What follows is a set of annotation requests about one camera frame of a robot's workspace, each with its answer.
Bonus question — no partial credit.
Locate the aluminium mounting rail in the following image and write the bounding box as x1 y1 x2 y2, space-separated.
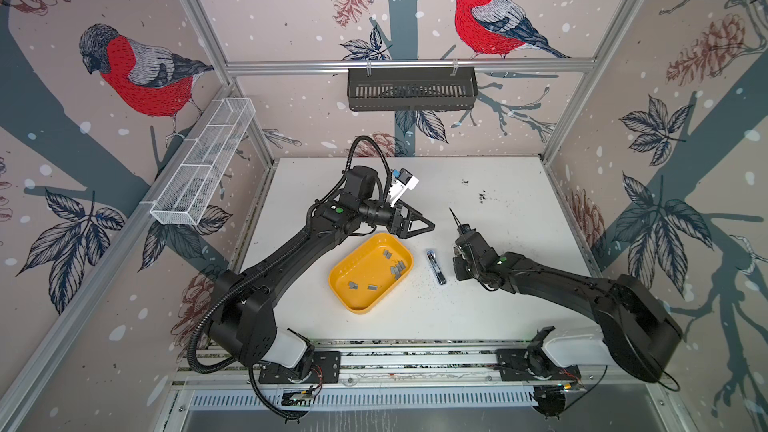
173 339 667 391

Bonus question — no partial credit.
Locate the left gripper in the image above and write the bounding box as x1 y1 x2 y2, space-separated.
358 196 433 240

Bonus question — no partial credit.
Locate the yellow plastic tray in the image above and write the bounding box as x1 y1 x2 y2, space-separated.
328 233 414 315

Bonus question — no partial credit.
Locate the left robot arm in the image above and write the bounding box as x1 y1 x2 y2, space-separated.
186 162 435 380

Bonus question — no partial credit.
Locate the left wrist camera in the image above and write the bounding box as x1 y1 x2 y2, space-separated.
387 168 419 207

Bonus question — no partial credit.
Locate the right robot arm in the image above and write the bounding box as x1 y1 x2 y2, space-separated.
453 221 682 383

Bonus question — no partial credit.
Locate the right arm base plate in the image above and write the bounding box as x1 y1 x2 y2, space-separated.
494 349 581 382

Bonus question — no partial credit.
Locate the white wire mesh shelf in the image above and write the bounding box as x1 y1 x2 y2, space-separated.
150 97 255 226

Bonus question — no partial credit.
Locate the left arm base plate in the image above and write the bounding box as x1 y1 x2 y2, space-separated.
258 351 341 385

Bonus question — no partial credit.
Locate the black wall basket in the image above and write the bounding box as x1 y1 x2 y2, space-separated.
347 67 478 112

